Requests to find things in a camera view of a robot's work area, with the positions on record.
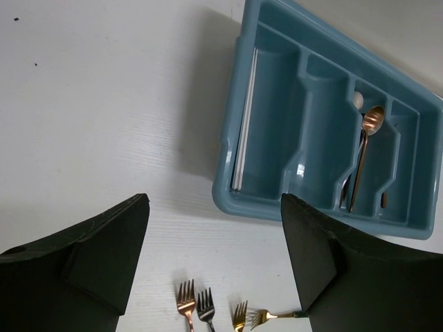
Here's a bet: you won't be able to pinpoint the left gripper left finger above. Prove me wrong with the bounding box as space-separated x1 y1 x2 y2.
1 194 150 331

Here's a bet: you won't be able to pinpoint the blue plastic cutlery tray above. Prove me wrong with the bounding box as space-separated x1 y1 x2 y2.
212 1 442 239

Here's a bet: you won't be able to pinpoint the white silver round spoon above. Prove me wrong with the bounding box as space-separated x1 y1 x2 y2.
352 91 364 110

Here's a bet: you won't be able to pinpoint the copper round spoon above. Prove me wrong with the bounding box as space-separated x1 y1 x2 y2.
349 105 385 212

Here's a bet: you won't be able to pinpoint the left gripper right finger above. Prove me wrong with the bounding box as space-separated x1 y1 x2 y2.
281 194 442 331

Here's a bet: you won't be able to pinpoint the dark grey fork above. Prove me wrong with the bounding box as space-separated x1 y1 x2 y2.
197 287 215 332

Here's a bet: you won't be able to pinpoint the white chopstick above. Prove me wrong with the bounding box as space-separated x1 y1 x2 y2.
235 48 260 191
230 47 257 190

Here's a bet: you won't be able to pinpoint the gold fork lying sideways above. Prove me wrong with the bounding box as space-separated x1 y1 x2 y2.
251 309 309 330

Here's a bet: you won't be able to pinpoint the rose gold fork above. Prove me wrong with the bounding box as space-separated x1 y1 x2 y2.
176 279 196 332

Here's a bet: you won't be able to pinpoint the gold fork green handle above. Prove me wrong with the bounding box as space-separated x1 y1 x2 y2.
232 301 248 332

